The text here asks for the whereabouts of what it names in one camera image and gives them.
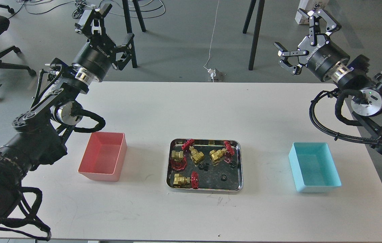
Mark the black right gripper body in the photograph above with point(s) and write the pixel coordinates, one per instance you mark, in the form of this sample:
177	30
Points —
322	57

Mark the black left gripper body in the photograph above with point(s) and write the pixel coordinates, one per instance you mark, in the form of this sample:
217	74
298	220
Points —
96	56

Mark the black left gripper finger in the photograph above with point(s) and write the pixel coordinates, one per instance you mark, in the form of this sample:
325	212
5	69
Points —
91	25
128	53

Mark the brass valve red handle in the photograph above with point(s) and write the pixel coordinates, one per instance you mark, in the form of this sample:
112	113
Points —
178	160

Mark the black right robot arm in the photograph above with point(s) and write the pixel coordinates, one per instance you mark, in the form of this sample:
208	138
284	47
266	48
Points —
358	98

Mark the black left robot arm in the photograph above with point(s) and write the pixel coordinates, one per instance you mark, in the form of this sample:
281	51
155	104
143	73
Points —
43	131

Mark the white cardboard box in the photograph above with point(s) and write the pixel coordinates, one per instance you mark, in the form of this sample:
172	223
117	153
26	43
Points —
307	6

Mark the pink plastic box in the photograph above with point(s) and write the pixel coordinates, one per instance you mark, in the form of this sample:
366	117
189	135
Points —
104	156

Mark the light blue plastic box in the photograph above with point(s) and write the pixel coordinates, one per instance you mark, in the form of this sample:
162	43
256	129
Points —
313	167

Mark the small black gear right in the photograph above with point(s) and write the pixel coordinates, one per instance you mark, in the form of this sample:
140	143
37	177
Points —
233	164

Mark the small black gear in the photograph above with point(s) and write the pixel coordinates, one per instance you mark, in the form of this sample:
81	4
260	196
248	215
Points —
233	164
223	177
203	166

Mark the brass valve top right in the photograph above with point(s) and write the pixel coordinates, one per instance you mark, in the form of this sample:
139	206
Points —
226	153

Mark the brass valve top middle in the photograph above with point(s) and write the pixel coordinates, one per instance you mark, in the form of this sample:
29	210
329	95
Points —
195	155

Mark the small black gear lower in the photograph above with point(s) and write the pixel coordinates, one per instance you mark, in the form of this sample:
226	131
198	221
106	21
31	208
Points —
223	177

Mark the small black gear middle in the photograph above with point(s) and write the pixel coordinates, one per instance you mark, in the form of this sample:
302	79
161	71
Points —
203	166

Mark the brass valve bottom left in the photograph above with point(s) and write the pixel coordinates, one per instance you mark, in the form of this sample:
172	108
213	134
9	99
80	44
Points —
186	182

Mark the black stand leg right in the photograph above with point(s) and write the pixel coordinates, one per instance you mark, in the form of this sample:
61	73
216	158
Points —
261	4

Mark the white power adapter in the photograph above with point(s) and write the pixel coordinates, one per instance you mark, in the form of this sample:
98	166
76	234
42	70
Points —
214	75

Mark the shiny metal tray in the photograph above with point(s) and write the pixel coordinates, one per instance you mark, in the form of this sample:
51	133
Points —
208	180

